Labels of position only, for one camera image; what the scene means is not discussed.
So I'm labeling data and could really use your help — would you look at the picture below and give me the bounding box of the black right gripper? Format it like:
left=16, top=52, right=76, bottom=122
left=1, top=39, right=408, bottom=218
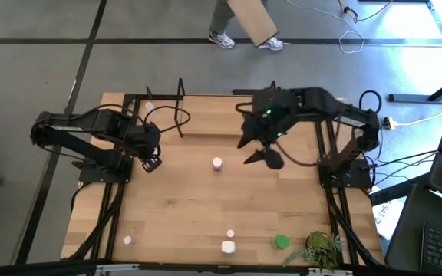
left=237, top=108, right=288, bottom=171

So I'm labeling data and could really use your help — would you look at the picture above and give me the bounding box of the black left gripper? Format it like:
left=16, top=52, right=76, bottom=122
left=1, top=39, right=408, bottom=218
left=128, top=121, right=163, bottom=174

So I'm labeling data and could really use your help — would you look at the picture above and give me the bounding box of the green cap caffeine bottle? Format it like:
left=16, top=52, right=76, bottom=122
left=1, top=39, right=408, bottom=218
left=273, top=234, right=291, bottom=251

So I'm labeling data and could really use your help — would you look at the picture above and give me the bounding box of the white melatonin bottle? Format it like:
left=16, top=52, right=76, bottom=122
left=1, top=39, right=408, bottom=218
left=220, top=239, right=237, bottom=255

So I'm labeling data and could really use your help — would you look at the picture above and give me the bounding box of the potted green succulent plant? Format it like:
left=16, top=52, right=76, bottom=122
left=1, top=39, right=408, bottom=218
left=282, top=230, right=345, bottom=273

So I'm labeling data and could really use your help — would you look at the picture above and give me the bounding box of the person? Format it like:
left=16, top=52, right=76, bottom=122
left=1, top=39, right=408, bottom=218
left=207, top=0, right=285, bottom=51

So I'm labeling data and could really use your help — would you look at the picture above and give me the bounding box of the white printed paper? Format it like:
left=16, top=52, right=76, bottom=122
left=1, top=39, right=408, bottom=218
left=371, top=186, right=405, bottom=241

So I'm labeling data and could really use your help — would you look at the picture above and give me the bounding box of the black desk leg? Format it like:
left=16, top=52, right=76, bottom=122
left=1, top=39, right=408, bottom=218
left=388, top=71, right=442, bottom=104

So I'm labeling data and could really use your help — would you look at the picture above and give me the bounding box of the wooden shelf black metal frame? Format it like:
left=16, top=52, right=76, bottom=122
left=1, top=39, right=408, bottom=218
left=173, top=77, right=280, bottom=140

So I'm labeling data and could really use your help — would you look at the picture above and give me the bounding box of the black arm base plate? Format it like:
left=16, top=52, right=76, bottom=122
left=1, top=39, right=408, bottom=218
left=78, top=160, right=134, bottom=184
left=318, top=159, right=374, bottom=189

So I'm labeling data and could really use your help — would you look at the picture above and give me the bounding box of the black aluminium rig frame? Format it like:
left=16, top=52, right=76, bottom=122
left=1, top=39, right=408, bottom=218
left=0, top=93, right=442, bottom=276

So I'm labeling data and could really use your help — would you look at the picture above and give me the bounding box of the silver mounting bracket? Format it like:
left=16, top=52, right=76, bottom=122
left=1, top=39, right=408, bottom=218
left=308, top=268, right=355, bottom=276
left=94, top=263, right=141, bottom=275

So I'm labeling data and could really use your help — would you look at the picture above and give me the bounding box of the white floor cable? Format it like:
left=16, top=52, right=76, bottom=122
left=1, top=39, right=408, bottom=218
left=285, top=0, right=366, bottom=54

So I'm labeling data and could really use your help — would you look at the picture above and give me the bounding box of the black power cable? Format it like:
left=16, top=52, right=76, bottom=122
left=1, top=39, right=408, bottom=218
left=366, top=149, right=440, bottom=170

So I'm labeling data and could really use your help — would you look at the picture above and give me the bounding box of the yellow cable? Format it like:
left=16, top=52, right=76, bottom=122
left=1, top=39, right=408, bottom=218
left=395, top=110, right=442, bottom=127

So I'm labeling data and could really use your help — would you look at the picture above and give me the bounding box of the black plug with cable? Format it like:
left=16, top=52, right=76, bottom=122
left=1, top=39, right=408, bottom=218
left=338, top=0, right=394, bottom=22

